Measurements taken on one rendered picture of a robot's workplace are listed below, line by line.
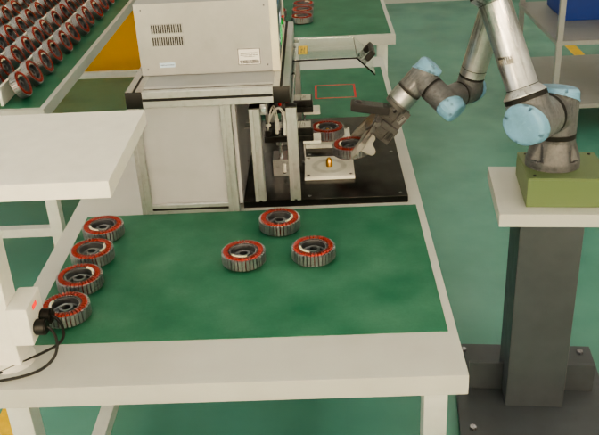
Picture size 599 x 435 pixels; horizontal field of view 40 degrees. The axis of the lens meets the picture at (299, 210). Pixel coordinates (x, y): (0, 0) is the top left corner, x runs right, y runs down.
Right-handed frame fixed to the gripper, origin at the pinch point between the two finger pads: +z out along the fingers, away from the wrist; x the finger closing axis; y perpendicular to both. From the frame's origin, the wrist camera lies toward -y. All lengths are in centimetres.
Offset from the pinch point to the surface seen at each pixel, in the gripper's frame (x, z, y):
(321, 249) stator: -46.9, 13.3, -1.9
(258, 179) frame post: -19.0, 18.1, -19.7
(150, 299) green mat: -65, 42, -32
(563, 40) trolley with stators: 202, -65, 111
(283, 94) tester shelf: -22.0, -6.6, -30.2
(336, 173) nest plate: -5.4, 7.2, 0.6
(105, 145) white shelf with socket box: -80, 8, -62
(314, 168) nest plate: -0.8, 11.4, -4.4
